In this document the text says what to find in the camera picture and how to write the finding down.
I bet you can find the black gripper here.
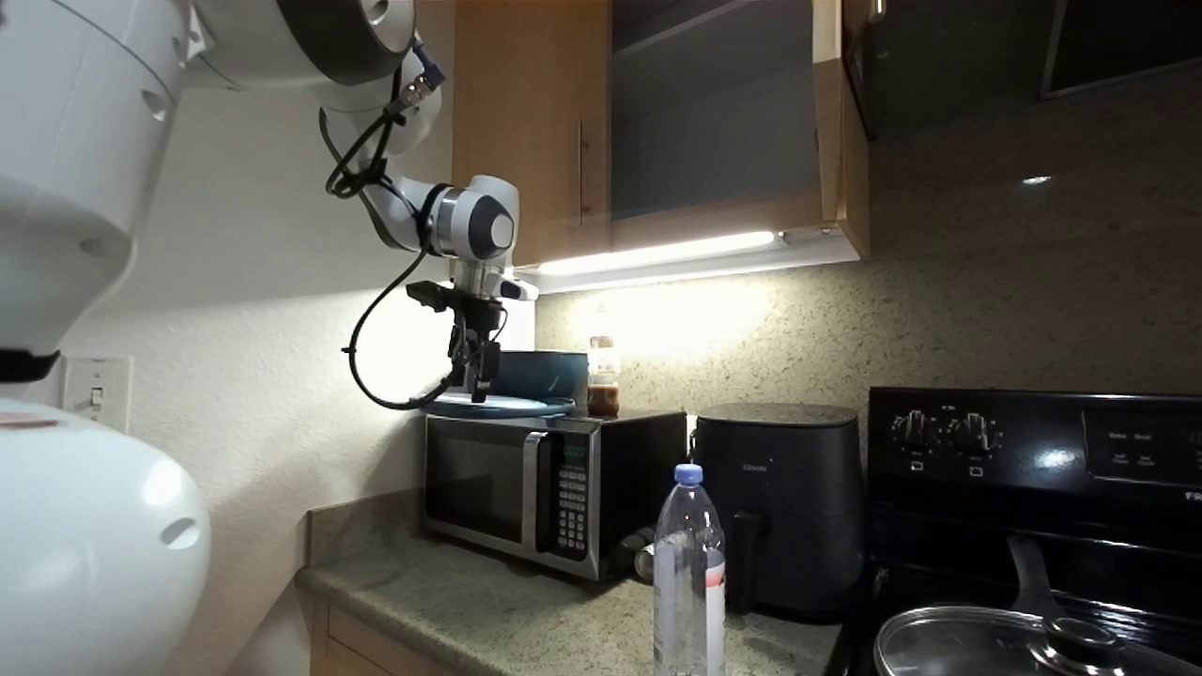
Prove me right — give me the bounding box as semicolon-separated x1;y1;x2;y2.
443;280;518;406

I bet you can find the wooden base cabinet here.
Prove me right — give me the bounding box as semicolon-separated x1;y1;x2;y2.
304;591;443;676

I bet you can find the under-cabinet light strip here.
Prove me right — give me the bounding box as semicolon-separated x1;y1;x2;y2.
529;227;788;280

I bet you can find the frying pan with glass lid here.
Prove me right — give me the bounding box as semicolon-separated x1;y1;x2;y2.
868;533;1202;676

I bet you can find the small grey round object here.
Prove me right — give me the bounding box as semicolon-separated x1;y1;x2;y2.
622;523;660;587

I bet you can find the wooden wall cabinet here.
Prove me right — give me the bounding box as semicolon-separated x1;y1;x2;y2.
450;0;880;272

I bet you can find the black and steel microwave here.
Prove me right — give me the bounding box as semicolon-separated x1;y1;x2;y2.
419;406;690;587

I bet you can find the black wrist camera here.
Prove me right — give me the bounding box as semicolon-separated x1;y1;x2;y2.
404;278;464;319

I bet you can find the clear plastic water bottle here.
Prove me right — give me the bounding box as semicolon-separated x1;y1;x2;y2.
652;459;733;676

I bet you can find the black air fryer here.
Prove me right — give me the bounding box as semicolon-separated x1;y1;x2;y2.
689;403;868;623

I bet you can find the clear bottle with brown sauce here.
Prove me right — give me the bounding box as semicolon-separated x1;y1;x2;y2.
584;330;628;421

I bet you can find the dark blue bowl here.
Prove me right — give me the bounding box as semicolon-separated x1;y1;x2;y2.
498;350;593;414

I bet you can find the white wall light switch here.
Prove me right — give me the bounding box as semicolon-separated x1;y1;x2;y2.
61;353;137;436

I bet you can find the black electric stove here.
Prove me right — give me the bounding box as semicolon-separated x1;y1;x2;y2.
823;384;1202;676

